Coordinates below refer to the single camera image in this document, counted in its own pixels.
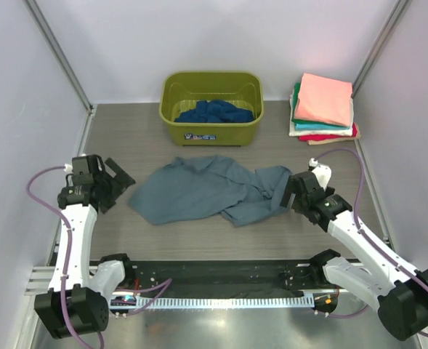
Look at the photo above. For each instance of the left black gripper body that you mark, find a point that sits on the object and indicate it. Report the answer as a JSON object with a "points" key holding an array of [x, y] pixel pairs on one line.
{"points": [[102, 179]]}

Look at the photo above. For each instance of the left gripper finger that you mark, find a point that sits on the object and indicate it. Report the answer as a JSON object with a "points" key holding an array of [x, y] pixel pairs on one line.
{"points": [[106, 199], [120, 178]]}

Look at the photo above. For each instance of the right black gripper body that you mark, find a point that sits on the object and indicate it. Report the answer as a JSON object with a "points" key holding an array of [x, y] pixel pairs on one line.
{"points": [[299, 206]]}

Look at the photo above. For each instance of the grey-blue t-shirt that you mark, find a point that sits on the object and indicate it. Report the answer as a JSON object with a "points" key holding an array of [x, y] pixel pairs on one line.
{"points": [[201, 187]]}

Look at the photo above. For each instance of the olive green plastic basket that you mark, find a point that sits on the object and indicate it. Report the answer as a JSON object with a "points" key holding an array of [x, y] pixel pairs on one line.
{"points": [[182, 90]]}

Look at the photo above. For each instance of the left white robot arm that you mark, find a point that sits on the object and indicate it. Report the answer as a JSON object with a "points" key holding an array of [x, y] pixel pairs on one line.
{"points": [[77, 300]]}

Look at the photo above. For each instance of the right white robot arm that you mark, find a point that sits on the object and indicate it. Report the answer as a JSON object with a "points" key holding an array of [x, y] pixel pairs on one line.
{"points": [[392, 287]]}

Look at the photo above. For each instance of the tan folded t-shirt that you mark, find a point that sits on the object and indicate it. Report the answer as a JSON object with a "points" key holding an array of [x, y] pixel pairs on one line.
{"points": [[336, 139]]}

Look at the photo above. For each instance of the red folded t-shirt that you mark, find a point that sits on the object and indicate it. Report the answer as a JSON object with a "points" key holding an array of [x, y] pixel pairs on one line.
{"points": [[305, 138]]}

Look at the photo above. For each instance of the white folded t-shirt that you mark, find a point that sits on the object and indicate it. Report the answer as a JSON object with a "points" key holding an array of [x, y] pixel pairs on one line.
{"points": [[296, 133]]}

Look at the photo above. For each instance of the teal folded t-shirt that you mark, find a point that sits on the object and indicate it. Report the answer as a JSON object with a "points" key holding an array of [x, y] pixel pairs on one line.
{"points": [[312, 126]]}

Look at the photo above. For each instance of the pink folded t-shirt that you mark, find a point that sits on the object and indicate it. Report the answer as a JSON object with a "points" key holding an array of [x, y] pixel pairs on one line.
{"points": [[324, 100]]}

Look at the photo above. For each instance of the green folded t-shirt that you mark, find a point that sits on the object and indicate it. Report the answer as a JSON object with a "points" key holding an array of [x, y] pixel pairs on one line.
{"points": [[295, 99]]}

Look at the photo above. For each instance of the dark blue t-shirt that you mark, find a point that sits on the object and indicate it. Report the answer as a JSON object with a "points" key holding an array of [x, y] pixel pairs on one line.
{"points": [[216, 112]]}

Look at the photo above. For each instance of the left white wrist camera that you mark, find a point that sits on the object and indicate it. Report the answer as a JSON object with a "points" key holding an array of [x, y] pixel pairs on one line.
{"points": [[68, 168]]}

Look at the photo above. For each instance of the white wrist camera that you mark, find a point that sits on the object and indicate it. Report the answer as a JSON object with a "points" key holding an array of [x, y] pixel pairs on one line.
{"points": [[321, 171], [68, 168]]}

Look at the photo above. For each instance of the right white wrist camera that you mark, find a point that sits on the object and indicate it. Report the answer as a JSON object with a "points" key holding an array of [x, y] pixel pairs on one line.
{"points": [[321, 171]]}

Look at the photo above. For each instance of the aluminium rail extrusion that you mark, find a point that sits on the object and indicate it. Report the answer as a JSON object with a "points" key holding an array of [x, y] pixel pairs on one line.
{"points": [[38, 282]]}

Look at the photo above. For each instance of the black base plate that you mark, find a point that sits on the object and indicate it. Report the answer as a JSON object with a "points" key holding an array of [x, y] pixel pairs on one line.
{"points": [[230, 279]]}

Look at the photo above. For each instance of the white slotted cable duct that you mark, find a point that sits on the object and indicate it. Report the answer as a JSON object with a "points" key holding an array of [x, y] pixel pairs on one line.
{"points": [[127, 304]]}

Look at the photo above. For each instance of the left aluminium frame post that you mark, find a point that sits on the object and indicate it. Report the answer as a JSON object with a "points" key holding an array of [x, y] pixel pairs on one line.
{"points": [[57, 51]]}

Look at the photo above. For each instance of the aluminium frame post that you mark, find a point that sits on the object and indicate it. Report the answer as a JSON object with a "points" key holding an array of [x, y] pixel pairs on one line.
{"points": [[396, 15], [57, 51]]}

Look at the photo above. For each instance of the right aluminium frame post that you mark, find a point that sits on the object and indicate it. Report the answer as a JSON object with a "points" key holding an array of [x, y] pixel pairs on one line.
{"points": [[396, 15]]}

